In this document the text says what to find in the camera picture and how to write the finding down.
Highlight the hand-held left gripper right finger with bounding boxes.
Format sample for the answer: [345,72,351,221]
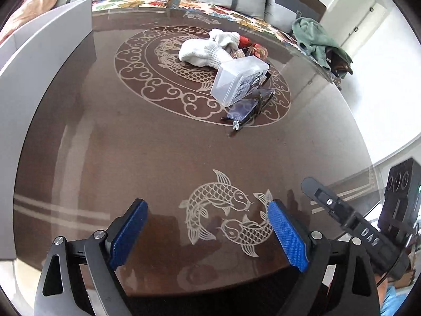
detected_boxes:
[267,199,384,316]

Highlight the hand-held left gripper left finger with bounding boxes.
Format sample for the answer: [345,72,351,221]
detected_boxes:
[33,198,148,316]

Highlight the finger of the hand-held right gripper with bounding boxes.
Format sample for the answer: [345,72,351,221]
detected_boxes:
[301,177,359,236]

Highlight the white cardboard box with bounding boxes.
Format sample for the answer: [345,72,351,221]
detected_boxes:
[0,0,96,259]

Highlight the person's light blue clothing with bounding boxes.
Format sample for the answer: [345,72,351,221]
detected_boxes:
[380,281,415,316]

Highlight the dark framed eyeglasses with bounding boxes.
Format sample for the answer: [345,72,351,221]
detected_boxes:
[220,89,275,137]

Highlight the dark brown bag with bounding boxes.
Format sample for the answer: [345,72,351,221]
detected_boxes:
[325,48,354,80]

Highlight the clear plastic box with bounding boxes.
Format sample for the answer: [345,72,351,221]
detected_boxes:
[210,56,270,107]

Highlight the green crumpled cloth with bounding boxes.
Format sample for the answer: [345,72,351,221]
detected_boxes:
[292,17,352,70]

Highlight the white sock upper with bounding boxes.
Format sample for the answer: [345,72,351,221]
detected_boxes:
[209,29,240,52]

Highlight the white sock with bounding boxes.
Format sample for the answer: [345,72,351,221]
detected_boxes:
[209,29,240,52]
[178,39,231,70]

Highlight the white sock middle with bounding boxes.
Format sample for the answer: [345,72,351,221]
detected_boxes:
[178,39,231,70]

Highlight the floral printed blanket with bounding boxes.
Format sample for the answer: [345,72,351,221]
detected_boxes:
[91,0,176,11]
[178,0,298,42]

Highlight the pink crumpled cloth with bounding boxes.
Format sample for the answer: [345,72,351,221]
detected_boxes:
[5,0,63,37]

